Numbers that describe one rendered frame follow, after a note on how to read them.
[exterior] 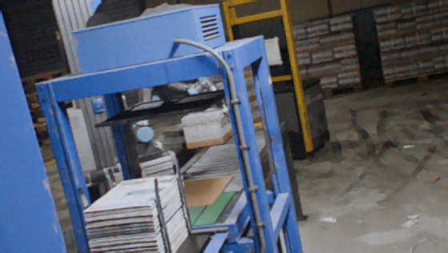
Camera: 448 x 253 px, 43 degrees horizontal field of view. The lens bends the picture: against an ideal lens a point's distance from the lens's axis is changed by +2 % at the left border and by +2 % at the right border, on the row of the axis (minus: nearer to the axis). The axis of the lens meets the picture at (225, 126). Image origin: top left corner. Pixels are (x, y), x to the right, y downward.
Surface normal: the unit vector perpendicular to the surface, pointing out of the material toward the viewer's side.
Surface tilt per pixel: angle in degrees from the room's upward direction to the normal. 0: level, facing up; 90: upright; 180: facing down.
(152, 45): 90
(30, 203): 90
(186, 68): 90
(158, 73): 90
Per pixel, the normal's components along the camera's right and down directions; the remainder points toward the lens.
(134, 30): -0.24, 0.23
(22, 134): 0.95, -0.14
